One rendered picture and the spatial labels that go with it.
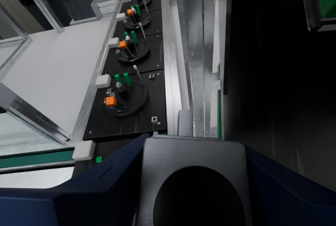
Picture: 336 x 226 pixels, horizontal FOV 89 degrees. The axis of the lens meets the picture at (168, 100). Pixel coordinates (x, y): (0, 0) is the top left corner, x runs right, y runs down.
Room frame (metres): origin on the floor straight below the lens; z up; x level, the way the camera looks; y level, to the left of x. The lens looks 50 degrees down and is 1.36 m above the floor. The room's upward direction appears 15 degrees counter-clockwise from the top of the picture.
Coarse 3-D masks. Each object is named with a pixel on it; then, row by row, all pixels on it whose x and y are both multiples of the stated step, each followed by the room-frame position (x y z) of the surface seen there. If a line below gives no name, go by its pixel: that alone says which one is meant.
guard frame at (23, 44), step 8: (0, 8) 1.24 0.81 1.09; (8, 16) 1.25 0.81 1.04; (16, 24) 1.25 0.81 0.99; (24, 32) 1.26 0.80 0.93; (16, 40) 1.26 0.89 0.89; (24, 40) 1.23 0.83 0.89; (32, 40) 1.27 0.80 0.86; (0, 48) 1.28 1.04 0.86; (16, 48) 1.14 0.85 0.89; (24, 48) 1.16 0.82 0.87; (16, 56) 1.07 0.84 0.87; (8, 64) 0.99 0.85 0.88; (0, 72) 0.91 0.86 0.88
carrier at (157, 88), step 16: (96, 80) 0.48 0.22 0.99; (112, 80) 0.48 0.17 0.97; (128, 80) 0.41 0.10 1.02; (144, 80) 0.44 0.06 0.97; (160, 80) 0.42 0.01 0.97; (96, 96) 0.43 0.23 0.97; (128, 96) 0.36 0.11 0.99; (144, 96) 0.35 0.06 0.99; (160, 96) 0.35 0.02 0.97; (96, 112) 0.36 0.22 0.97; (112, 112) 0.32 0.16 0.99; (128, 112) 0.30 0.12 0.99; (144, 112) 0.31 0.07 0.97; (160, 112) 0.29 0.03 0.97; (96, 128) 0.30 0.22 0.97; (112, 128) 0.28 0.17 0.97; (128, 128) 0.27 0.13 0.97; (144, 128) 0.25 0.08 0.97; (160, 128) 0.24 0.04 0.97
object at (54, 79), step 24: (216, 0) 1.12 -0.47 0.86; (96, 24) 1.25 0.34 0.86; (216, 24) 0.84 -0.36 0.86; (48, 48) 1.09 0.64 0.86; (72, 48) 1.01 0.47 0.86; (96, 48) 0.93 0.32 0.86; (216, 48) 0.64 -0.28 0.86; (24, 72) 0.89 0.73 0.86; (48, 72) 0.82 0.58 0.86; (72, 72) 0.76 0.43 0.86; (24, 96) 0.68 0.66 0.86; (48, 96) 0.63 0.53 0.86; (72, 96) 0.59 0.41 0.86; (216, 96) 0.37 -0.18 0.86; (72, 120) 0.45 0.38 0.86; (216, 120) 0.28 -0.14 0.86
